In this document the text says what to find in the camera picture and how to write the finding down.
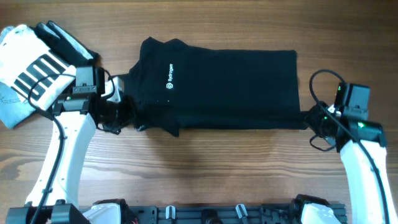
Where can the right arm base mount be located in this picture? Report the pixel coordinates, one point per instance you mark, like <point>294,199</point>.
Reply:
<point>307,209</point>

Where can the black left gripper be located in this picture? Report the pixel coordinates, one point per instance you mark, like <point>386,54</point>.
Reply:
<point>129,104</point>

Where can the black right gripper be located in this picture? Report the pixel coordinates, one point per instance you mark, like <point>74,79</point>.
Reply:
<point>315,116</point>

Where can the black polo shirt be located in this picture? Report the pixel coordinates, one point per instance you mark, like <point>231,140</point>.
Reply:
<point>174,86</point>

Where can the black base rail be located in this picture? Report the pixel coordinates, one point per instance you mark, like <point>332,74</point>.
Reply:
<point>265,214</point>

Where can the folded white striped shirt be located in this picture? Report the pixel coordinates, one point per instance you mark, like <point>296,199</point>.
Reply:
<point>30,67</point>

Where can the folded grey shirt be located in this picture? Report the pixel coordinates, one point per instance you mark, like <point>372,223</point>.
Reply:
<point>13,110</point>

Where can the folded black shirt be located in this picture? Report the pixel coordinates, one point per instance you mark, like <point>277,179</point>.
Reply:
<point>65,45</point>

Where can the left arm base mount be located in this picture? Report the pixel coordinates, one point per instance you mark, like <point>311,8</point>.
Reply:
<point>112,211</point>

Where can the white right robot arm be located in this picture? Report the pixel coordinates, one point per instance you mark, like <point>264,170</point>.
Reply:
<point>361,145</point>

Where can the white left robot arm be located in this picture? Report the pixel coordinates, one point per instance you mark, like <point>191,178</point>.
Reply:
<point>95,99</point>

